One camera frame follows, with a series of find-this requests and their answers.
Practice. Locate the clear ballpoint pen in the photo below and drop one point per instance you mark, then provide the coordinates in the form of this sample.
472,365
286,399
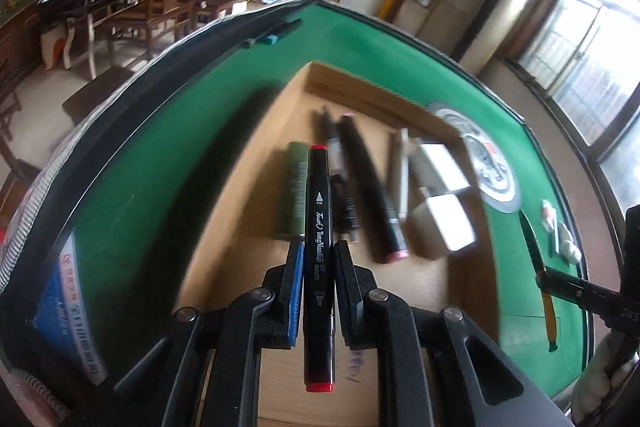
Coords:
336,152

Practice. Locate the white marker pen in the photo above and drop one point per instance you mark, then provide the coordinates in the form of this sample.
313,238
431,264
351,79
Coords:
400,172

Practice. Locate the teal capped black marker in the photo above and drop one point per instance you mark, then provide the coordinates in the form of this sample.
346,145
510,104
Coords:
270,38

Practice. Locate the dark wooden stool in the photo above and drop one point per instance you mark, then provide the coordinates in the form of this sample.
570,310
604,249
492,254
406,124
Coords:
100,92

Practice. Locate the white rectangular block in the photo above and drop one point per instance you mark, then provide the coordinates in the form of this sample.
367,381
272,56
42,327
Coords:
440,167

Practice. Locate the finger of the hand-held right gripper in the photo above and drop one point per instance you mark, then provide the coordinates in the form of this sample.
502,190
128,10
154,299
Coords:
580,291

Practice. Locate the white charger adapter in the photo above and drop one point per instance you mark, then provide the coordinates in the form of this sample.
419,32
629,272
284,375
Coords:
445,222

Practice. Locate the black marker with red caps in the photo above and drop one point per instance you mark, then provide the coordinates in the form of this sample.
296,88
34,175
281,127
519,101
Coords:
318,257

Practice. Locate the striped cloth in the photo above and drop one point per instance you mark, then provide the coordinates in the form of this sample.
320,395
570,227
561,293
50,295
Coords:
30,207

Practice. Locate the blue and white printed bag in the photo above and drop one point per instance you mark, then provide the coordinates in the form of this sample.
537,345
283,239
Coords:
75,317

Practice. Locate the black pen with pink end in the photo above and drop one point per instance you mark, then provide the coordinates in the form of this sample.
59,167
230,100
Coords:
372,187

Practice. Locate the brown cardboard box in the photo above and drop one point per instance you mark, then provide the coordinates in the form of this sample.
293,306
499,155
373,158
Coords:
240,207

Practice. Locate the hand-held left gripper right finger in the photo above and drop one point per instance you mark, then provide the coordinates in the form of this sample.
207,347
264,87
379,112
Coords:
345,292

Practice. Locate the person's right hand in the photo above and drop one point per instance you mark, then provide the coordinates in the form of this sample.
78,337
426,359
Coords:
600,382

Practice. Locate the dark green marker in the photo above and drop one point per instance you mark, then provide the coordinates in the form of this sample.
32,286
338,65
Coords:
292,192

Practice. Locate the white floor air conditioner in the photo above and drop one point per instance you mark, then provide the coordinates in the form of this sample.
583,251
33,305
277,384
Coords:
500,7

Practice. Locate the round grey table control panel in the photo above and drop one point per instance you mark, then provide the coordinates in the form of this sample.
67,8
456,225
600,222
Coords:
490,167

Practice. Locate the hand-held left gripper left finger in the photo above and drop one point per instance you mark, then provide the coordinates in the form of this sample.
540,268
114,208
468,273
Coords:
296,292

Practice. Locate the yellow pen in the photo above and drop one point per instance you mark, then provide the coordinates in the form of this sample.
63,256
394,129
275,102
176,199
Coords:
532,247

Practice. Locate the window with wooden frame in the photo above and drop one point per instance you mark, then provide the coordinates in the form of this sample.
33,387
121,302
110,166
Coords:
590,47

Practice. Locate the wooden coffee table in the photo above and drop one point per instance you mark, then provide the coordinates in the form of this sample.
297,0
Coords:
225,2

